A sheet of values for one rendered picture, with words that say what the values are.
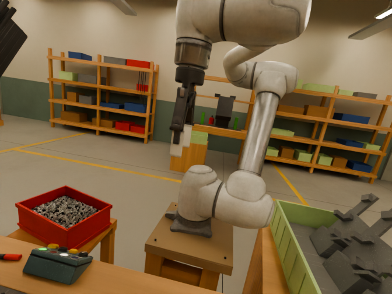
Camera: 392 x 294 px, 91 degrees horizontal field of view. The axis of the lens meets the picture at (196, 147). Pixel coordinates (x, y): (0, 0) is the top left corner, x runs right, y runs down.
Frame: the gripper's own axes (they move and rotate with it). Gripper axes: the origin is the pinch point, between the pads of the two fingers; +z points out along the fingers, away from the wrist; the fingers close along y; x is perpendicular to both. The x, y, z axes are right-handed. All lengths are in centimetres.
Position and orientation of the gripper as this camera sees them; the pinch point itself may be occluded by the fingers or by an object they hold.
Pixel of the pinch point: (181, 144)
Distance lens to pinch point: 54.5
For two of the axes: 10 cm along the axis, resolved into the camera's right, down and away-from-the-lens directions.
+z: -1.4, 9.6, 2.4
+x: -9.8, -1.7, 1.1
